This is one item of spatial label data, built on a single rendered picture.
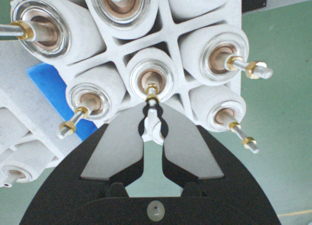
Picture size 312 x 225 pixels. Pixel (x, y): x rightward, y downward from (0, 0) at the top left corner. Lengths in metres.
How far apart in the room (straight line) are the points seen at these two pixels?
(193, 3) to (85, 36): 0.16
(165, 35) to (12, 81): 0.40
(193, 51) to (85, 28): 0.17
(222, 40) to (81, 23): 0.21
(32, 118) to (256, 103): 0.82
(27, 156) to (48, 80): 0.23
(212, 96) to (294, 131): 0.75
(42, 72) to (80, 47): 0.29
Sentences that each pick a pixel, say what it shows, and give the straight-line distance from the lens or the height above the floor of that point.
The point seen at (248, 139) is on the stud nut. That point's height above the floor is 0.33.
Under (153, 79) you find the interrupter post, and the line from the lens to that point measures 0.19.
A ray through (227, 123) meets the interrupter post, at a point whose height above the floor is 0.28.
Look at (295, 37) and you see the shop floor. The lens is 0.67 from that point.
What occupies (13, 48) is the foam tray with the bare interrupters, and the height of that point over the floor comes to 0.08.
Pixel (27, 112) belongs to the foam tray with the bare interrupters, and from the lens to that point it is 0.47.
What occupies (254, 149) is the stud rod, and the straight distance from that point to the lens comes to 0.23.
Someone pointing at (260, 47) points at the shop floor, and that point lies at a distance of 0.59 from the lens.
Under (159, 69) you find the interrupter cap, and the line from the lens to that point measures 0.20.
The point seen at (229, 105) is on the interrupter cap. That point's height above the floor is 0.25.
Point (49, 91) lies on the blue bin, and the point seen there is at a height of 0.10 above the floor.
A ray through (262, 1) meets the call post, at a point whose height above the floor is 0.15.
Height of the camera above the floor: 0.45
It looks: 60 degrees down
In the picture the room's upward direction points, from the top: 176 degrees clockwise
